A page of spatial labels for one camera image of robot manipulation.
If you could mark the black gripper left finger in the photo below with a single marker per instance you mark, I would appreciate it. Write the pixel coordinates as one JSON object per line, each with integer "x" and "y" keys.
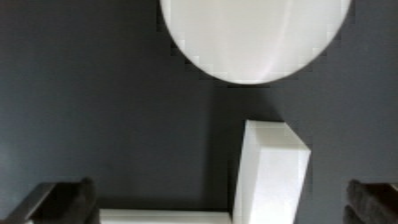
{"x": 61, "y": 203}

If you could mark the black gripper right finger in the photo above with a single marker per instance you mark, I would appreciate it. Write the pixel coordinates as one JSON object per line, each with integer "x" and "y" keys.
{"x": 372, "y": 208}

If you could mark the white lamp bulb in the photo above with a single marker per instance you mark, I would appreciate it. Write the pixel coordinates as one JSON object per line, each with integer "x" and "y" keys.
{"x": 253, "y": 39}

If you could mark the white U-shaped border frame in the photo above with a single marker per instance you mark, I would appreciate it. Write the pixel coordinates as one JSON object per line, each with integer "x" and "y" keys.
{"x": 269, "y": 186}

